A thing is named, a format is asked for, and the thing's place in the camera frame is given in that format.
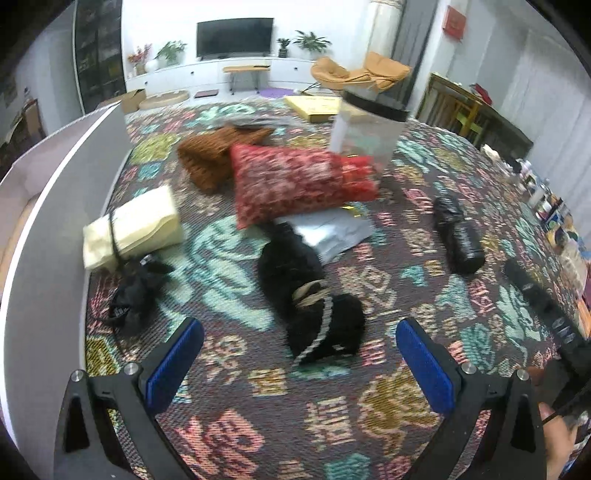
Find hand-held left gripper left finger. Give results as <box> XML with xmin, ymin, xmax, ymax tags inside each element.
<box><xmin>54</xmin><ymin>318</ymin><xmax>205</xmax><ymax>480</ymax></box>

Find red patterned scarf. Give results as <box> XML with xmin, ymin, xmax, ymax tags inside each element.
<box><xmin>229</xmin><ymin>143</ymin><xmax>380</xmax><ymax>230</ymax></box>

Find white television cabinet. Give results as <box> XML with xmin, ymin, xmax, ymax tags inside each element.
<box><xmin>126</xmin><ymin>56</ymin><xmax>324</xmax><ymax>93</ymax></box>

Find purple mat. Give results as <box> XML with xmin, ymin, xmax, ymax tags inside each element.
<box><xmin>259</xmin><ymin>87</ymin><xmax>305</xmax><ymax>100</ymax></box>

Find large leafy potted plant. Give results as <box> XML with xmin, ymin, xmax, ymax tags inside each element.
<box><xmin>293</xmin><ymin>31</ymin><xmax>332</xmax><ymax>61</ymax></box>

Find dark plastic wrapper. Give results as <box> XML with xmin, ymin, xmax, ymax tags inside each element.
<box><xmin>222</xmin><ymin>115</ymin><xmax>301</xmax><ymax>132</ymax></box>

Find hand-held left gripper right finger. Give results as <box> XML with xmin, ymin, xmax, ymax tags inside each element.
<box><xmin>396</xmin><ymin>318</ymin><xmax>548</xmax><ymax>480</ymax></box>

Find yellow flat box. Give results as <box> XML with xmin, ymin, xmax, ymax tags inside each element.
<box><xmin>283</xmin><ymin>95</ymin><xmax>342</xmax><ymax>123</ymax></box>

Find red wall box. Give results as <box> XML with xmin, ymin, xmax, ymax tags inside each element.
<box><xmin>442</xmin><ymin>6</ymin><xmax>468</xmax><ymax>41</ymax></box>

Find shiny plastic bag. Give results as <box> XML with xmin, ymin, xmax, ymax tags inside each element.
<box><xmin>277</xmin><ymin>208</ymin><xmax>376</xmax><ymax>264</ymax></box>

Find red flowers in vase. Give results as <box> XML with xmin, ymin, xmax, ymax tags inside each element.
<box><xmin>128</xmin><ymin>44</ymin><xmax>153</xmax><ymax>77</ymax></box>

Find bushy green potted plant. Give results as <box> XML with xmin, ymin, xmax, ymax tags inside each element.
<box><xmin>156</xmin><ymin>41</ymin><xmax>188</xmax><ymax>70</ymax></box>

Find grey curtain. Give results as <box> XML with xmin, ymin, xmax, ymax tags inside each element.
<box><xmin>397</xmin><ymin>0</ymin><xmax>439</xmax><ymax>116</ymax></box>

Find round beige cushion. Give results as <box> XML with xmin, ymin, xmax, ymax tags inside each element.
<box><xmin>139</xmin><ymin>90</ymin><xmax>191</xmax><ymax>110</ymax></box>

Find white curtain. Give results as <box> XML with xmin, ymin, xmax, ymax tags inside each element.
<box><xmin>369</xmin><ymin>0</ymin><xmax>407</xmax><ymax>61</ymax></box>

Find wooden coffee table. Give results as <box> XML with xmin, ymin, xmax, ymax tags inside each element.
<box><xmin>222</xmin><ymin>64</ymin><xmax>272</xmax><ymax>93</ymax></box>

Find black television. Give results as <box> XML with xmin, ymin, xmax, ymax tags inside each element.
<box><xmin>196</xmin><ymin>17</ymin><xmax>274</xmax><ymax>60</ymax></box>

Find dark glass cabinet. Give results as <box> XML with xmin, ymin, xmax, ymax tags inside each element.
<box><xmin>74</xmin><ymin>0</ymin><xmax>127</xmax><ymax>114</ymax></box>

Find black fuzzy scarf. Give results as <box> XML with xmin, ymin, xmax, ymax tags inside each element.
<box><xmin>257</xmin><ymin>222</ymin><xmax>366</xmax><ymax>367</ymax></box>

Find cream cloth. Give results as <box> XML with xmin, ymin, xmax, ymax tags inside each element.
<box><xmin>82</xmin><ymin>185</ymin><xmax>185</xmax><ymax>272</ymax></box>

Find clear container with black lid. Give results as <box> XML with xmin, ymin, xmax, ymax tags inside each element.
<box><xmin>329</xmin><ymin>89</ymin><xmax>411</xmax><ymax>172</ymax></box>

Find row of small bottles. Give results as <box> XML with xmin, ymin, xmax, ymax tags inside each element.
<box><xmin>480</xmin><ymin>143</ymin><xmax>591</xmax><ymax>296</ymax></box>

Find orange lounge chair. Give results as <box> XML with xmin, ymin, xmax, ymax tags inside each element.
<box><xmin>310</xmin><ymin>52</ymin><xmax>413</xmax><ymax>95</ymax></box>

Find patterned woven blanket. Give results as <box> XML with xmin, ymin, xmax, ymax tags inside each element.
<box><xmin>83</xmin><ymin>99</ymin><xmax>591</xmax><ymax>480</ymax></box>

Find person's right hand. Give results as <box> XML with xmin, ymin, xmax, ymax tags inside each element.
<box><xmin>540</xmin><ymin>401</ymin><xmax>580</xmax><ymax>480</ymax></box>

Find brown knitted scarf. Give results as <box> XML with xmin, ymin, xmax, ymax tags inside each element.
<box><xmin>178</xmin><ymin>124</ymin><xmax>275</xmax><ymax>195</ymax></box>

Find green chair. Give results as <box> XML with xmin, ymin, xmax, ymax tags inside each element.
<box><xmin>455</xmin><ymin>99</ymin><xmax>483</xmax><ymax>137</ymax></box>

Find small black strap bundle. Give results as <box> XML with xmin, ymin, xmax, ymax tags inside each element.
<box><xmin>108</xmin><ymin>256</ymin><xmax>176</xmax><ymax>337</ymax></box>

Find cardboard box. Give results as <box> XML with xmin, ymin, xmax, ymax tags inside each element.
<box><xmin>99</xmin><ymin>89</ymin><xmax>147</xmax><ymax>114</ymax></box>

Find black cloth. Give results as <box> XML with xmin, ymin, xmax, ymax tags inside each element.
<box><xmin>433</xmin><ymin>196</ymin><xmax>485</xmax><ymax>274</ymax></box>

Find dark wooden table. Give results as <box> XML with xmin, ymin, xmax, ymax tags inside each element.
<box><xmin>416</xmin><ymin>72</ymin><xmax>534</xmax><ymax>160</ymax></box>

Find black cylindrical objects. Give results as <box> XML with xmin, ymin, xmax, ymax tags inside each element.
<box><xmin>503</xmin><ymin>258</ymin><xmax>578</xmax><ymax>352</ymax></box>

